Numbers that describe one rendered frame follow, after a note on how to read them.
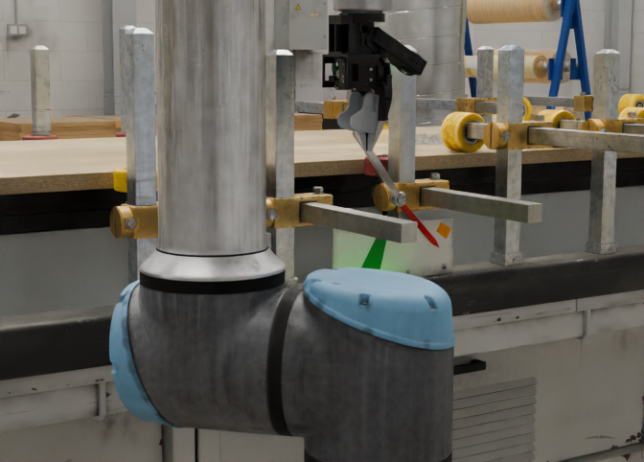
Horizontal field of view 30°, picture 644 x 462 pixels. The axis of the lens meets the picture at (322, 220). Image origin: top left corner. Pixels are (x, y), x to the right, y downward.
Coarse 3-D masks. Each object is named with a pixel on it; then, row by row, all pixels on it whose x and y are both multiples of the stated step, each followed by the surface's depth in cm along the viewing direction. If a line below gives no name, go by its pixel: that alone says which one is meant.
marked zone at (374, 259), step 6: (378, 240) 210; (384, 240) 211; (372, 246) 209; (378, 246) 210; (384, 246) 211; (372, 252) 210; (378, 252) 210; (366, 258) 209; (372, 258) 210; (378, 258) 210; (366, 264) 209; (372, 264) 210; (378, 264) 210
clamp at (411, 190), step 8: (384, 184) 211; (400, 184) 211; (408, 184) 212; (416, 184) 213; (424, 184) 214; (432, 184) 215; (440, 184) 216; (448, 184) 217; (376, 192) 213; (384, 192) 211; (408, 192) 212; (416, 192) 213; (376, 200) 213; (384, 200) 211; (408, 200) 212; (416, 200) 213; (384, 208) 211; (392, 208) 212; (400, 208) 212; (416, 208) 214; (424, 208) 214; (432, 208) 216; (440, 208) 217
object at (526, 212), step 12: (372, 180) 226; (372, 192) 226; (432, 192) 211; (444, 192) 208; (456, 192) 207; (432, 204) 211; (444, 204) 208; (456, 204) 205; (468, 204) 203; (480, 204) 200; (492, 204) 197; (504, 204) 195; (516, 204) 192; (528, 204) 190; (540, 204) 191; (492, 216) 198; (504, 216) 195; (516, 216) 193; (528, 216) 190; (540, 216) 192
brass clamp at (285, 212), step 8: (272, 200) 198; (280, 200) 198; (288, 200) 199; (296, 200) 200; (304, 200) 201; (312, 200) 202; (320, 200) 203; (328, 200) 203; (272, 208) 198; (280, 208) 199; (288, 208) 199; (296, 208) 200; (272, 216) 197; (280, 216) 199; (288, 216) 200; (296, 216) 200; (272, 224) 199; (280, 224) 199; (288, 224) 200; (296, 224) 201; (304, 224) 201; (312, 224) 202
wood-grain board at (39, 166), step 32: (416, 128) 322; (0, 160) 221; (32, 160) 221; (64, 160) 221; (96, 160) 221; (320, 160) 223; (352, 160) 226; (416, 160) 234; (448, 160) 238; (480, 160) 242; (544, 160) 251; (576, 160) 256; (0, 192) 190; (32, 192) 193
